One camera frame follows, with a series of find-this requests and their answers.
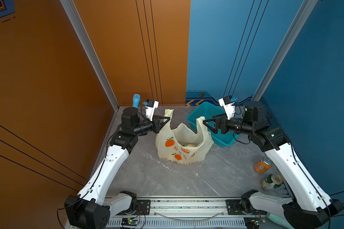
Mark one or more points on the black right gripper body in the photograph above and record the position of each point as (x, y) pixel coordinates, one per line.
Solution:
(235, 125)

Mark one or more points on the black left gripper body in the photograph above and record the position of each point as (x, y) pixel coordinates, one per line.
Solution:
(145, 127)

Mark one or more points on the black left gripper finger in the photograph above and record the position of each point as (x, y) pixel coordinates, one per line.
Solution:
(163, 128)
(161, 120)

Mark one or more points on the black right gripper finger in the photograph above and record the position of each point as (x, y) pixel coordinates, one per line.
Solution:
(213, 127)
(216, 118)

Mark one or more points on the yellow printed plastic bag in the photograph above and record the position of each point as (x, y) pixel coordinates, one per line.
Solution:
(169, 143)

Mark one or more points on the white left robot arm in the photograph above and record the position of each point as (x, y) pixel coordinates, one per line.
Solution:
(103, 174)

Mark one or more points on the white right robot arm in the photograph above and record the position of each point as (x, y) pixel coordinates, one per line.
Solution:
(309, 207)

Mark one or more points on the pale pear inside bag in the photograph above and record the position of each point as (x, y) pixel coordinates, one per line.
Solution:
(189, 145)

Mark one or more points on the orange soda can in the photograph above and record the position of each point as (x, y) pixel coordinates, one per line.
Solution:
(263, 165)

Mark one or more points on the green beer can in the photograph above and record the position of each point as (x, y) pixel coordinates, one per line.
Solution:
(272, 181)

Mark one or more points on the left green circuit board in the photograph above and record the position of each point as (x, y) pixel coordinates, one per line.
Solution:
(129, 223)

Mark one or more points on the green circuit board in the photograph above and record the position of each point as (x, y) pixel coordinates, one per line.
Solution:
(129, 223)
(252, 223)

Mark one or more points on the right green circuit board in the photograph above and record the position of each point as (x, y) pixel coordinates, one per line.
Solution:
(252, 223)

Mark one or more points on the mint green tube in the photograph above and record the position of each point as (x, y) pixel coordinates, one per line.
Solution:
(279, 220)

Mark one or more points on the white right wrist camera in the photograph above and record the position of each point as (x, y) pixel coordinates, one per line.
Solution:
(228, 103)

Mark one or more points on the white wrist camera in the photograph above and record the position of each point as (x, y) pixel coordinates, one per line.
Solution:
(228, 103)
(150, 106)

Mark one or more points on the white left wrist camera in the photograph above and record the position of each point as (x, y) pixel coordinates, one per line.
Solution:
(150, 106)

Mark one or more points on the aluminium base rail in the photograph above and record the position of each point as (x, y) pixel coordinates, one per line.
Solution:
(189, 211)

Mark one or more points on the aluminium left corner post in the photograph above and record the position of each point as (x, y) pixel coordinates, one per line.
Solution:
(81, 32)

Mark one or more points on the aluminium corner post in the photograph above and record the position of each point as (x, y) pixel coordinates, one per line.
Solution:
(296, 26)
(81, 32)

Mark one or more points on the aluminium right corner post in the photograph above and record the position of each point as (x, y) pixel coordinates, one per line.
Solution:
(296, 26)

